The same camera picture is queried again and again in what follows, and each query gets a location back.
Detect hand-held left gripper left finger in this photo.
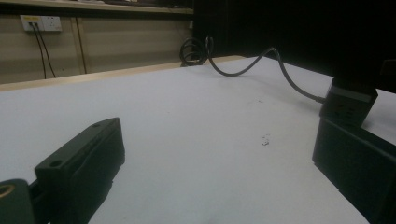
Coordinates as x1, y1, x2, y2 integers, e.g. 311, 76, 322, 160
34, 117, 126, 224

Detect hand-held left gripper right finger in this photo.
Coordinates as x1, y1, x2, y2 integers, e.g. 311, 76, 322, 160
312, 117, 396, 224

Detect black cube power strip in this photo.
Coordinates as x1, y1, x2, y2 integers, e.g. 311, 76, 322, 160
319, 77, 379, 128

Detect black plugged wall cable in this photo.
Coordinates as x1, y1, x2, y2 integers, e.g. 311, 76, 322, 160
29, 21, 48, 80
34, 22, 57, 78

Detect thin cable along wall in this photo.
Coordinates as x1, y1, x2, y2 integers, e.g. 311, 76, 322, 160
74, 17, 89, 75

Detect grey power strip cable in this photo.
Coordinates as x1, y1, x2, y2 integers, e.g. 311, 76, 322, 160
178, 36, 327, 105

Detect white wall socket plate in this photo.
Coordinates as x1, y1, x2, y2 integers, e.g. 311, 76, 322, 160
20, 14, 64, 33

